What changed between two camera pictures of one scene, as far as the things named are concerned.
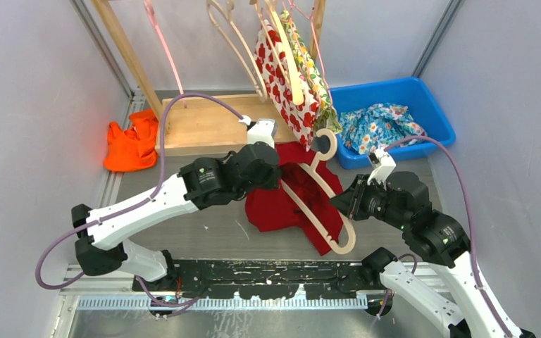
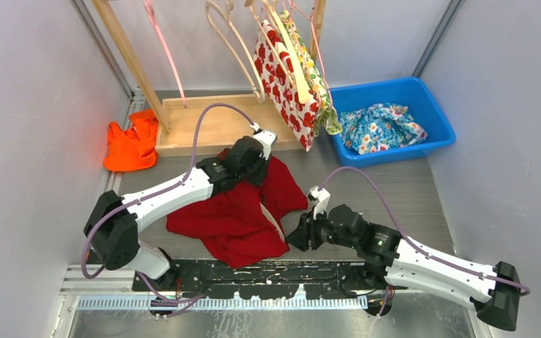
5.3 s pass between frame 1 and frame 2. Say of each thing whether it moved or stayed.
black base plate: stayed
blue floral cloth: stayed
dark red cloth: moved
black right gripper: moved
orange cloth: stayed
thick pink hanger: stayed
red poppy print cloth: stayed
